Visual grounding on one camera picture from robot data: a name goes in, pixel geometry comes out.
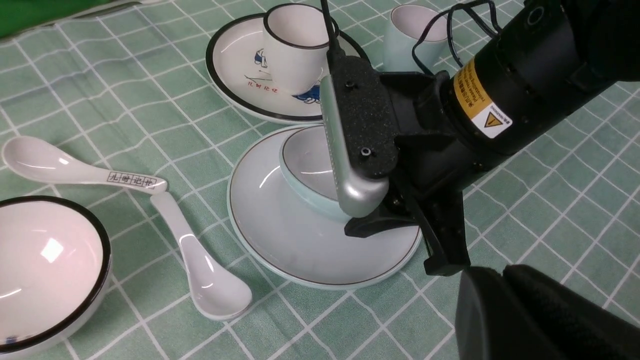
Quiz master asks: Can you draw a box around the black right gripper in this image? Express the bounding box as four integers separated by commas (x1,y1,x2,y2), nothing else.
344,71,477,277

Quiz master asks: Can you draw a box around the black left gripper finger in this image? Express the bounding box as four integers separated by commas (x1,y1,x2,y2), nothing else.
455,265,640,360

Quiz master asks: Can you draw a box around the pale blue bowl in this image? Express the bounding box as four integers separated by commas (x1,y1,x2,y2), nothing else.
279,125,351,224

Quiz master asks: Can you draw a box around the pale blue cup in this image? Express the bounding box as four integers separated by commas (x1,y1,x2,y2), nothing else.
382,4,448,73

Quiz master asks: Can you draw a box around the plain white ceramic spoon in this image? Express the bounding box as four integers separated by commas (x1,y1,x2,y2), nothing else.
150,191,253,322

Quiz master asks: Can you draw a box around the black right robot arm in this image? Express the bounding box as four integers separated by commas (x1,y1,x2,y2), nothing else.
329,0,639,360

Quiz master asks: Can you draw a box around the pale blue plate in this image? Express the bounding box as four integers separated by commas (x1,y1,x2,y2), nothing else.
227,126,423,291

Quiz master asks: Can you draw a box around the white cup black rim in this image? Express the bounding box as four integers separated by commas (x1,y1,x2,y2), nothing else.
263,3,339,96

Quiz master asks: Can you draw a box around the white plate black rim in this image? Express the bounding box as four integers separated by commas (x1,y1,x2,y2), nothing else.
205,13,372,125

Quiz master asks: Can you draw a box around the green checkered tablecloth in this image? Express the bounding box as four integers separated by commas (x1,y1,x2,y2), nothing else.
0,0,640,360

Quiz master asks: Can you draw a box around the white bowl black rim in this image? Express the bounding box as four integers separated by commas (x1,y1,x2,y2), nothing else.
0,195,113,360

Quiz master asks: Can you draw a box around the white spoon with label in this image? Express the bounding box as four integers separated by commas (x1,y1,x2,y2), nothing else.
1,136,169,195

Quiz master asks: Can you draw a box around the green backdrop cloth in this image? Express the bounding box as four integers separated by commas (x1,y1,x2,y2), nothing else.
0,0,158,41

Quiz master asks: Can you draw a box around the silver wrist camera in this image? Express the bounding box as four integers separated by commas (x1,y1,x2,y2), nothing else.
320,52,399,218

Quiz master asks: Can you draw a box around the black camera cable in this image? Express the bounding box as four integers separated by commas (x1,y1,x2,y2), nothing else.
320,0,503,76

